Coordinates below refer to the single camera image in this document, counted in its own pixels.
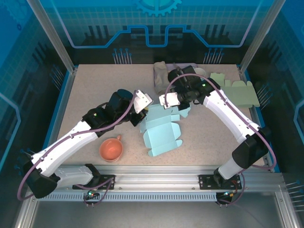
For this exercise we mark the aluminium mounting rail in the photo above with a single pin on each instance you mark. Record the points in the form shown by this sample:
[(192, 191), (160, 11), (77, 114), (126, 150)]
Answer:
[(156, 175)]

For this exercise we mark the beige folded cloth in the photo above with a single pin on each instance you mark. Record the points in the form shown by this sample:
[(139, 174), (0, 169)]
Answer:
[(160, 76)]

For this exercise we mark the purple tray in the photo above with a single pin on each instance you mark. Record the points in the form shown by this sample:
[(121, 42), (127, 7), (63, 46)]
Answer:
[(187, 64)]

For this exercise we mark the black plate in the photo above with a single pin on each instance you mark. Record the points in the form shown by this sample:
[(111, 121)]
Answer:
[(173, 75)]

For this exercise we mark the aluminium frame post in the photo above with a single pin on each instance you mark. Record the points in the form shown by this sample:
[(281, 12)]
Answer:
[(51, 35), (259, 35)]

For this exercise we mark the green paper box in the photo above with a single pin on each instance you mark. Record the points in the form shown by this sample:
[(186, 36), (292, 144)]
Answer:
[(237, 95)]

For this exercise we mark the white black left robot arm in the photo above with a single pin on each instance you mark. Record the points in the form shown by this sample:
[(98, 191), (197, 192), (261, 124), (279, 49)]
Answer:
[(71, 145)]

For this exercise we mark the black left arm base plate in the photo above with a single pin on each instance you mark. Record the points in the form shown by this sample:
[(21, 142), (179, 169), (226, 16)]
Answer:
[(104, 181)]

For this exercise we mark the light blue mug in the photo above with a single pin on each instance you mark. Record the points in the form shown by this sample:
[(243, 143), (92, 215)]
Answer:
[(200, 71)]

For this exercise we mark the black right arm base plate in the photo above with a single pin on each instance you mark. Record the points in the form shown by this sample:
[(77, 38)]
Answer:
[(206, 181)]

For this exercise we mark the blue paper box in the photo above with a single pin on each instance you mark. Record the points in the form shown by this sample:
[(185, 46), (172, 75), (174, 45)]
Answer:
[(159, 135)]

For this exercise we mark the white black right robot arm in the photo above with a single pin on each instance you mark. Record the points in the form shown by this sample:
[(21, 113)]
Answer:
[(228, 111)]

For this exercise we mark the orange cup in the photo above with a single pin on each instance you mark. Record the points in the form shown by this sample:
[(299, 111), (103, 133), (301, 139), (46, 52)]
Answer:
[(110, 148)]

